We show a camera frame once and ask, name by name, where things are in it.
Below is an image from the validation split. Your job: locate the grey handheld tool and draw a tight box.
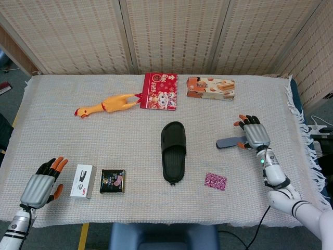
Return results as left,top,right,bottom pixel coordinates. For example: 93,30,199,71
216,135,248,150

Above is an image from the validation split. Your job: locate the black slipper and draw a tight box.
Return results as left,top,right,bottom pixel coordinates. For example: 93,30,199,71
160,121,187,186

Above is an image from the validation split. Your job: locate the white stapler box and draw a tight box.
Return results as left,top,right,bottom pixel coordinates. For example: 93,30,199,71
69,164,97,199

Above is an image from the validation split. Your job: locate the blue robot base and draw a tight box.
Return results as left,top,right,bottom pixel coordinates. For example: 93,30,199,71
109,223,221,250

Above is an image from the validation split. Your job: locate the yellow rubber chicken toy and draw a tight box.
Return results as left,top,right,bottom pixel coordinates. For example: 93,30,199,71
73,93,143,119

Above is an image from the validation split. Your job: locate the beige woven tablecloth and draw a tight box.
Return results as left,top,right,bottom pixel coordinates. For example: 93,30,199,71
0,74,331,229

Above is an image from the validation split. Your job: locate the bamboo folding screen panel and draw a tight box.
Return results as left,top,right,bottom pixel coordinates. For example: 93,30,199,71
124,0,231,75
275,0,333,106
0,0,132,76
215,0,325,76

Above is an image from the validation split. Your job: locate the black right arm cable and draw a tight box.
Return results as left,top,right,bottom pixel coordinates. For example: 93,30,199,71
243,205,271,250

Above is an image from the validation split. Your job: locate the right robot hand grey orange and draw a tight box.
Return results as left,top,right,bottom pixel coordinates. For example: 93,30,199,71
233,114,271,151

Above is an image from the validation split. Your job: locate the purple patterned card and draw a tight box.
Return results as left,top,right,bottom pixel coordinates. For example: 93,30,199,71
203,172,227,192

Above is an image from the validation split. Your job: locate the left robot hand grey orange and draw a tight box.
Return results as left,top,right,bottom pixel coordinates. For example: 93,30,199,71
20,157,69,209

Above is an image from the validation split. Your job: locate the black luncheon meat can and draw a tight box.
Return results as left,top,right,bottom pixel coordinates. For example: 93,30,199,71
99,169,126,194

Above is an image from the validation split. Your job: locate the egg roll biscuit box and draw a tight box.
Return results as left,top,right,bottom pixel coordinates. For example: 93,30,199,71
186,77,236,101

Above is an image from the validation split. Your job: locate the white power strip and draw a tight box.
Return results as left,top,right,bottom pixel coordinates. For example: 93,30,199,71
308,116,333,136

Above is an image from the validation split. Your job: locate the red new year calendar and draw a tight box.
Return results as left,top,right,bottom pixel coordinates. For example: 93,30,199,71
139,72,178,111

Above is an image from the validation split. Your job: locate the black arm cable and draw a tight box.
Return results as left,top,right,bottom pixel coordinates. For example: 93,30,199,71
243,205,271,250
18,204,36,250

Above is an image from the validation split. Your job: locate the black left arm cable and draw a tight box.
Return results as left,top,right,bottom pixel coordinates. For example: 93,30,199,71
18,204,36,250

